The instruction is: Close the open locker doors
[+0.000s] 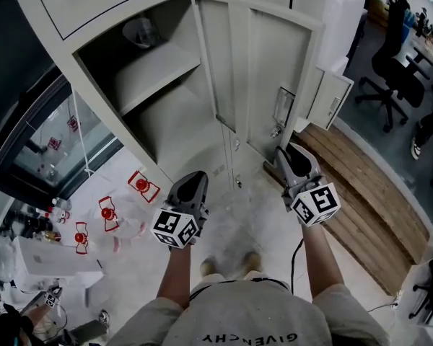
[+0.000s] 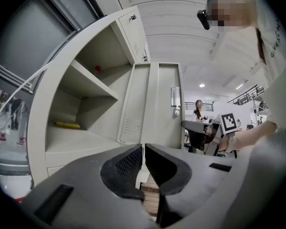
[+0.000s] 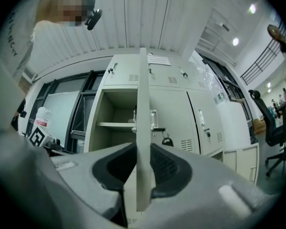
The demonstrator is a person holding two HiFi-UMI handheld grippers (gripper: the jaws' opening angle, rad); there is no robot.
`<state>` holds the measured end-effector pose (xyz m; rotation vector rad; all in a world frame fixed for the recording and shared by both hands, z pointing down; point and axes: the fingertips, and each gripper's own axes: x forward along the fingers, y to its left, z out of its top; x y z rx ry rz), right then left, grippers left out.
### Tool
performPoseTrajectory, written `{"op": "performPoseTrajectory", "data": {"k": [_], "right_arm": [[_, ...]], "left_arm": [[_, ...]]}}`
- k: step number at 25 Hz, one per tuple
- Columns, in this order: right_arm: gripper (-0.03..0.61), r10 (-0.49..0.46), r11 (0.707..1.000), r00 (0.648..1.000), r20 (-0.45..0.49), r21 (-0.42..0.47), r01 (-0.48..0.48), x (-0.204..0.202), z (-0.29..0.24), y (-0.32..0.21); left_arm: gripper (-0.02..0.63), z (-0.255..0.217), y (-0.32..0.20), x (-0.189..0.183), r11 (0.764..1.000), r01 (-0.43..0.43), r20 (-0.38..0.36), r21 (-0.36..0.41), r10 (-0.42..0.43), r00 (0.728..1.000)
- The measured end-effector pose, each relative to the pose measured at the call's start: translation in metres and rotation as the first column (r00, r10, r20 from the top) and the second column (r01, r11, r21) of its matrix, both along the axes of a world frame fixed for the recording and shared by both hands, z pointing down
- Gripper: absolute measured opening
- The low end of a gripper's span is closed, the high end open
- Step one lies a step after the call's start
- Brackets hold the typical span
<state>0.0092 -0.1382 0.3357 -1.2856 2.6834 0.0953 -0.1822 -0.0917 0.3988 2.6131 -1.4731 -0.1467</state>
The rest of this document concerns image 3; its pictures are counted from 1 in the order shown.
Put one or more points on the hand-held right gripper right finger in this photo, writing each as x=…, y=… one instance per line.
x=166, y=170

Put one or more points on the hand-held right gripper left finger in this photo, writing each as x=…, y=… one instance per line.
x=114, y=168

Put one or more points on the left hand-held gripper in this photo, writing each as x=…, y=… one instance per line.
x=39, y=137

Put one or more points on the locker door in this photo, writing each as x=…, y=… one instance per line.
x=143, y=104
x=238, y=161

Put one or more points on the grey metal locker cabinet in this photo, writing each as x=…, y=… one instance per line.
x=166, y=96

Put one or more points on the clear bottle red label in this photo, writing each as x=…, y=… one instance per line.
x=41, y=121

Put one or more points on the keys with black fob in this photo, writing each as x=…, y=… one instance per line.
x=168, y=142

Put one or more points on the black framed window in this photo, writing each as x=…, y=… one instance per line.
x=62, y=87
x=231, y=89

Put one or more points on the small black key bunch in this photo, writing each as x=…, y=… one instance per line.
x=208, y=133

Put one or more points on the clear bottle green label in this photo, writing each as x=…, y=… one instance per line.
x=220, y=96

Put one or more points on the cardboard box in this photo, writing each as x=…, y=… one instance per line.
x=259, y=126

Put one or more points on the person's grey t-shirt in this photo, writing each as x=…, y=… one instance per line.
x=16, y=32

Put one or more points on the white paper notice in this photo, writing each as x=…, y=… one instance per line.
x=158, y=59

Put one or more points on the black office chair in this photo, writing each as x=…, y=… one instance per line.
x=267, y=118

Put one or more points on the black stair railing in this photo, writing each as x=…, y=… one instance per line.
x=262, y=61

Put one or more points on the round ceiling downlight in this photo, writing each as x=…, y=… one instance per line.
x=252, y=8
x=235, y=41

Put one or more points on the black head camera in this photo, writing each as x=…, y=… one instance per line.
x=94, y=19

